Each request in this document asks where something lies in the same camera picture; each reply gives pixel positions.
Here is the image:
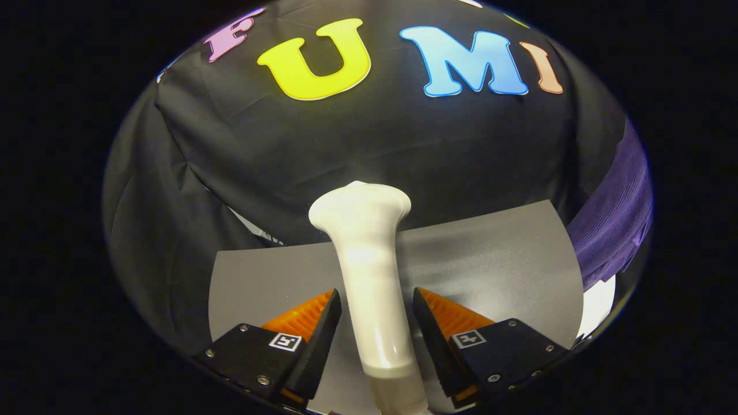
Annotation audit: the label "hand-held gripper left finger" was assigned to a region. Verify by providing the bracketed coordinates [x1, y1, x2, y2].
[193, 288, 344, 411]

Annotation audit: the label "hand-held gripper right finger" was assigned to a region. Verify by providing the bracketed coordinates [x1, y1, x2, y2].
[412, 286, 571, 410]

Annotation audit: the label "white garment steamer head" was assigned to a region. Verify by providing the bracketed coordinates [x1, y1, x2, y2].
[308, 180, 417, 381]

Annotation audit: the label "purple corduroy jacket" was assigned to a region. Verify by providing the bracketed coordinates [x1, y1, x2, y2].
[565, 118, 655, 292]

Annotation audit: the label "grey cabinet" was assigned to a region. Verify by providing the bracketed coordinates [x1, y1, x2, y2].
[208, 199, 585, 415]

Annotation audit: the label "black backdrop cloth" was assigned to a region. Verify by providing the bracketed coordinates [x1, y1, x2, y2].
[104, 0, 629, 352]

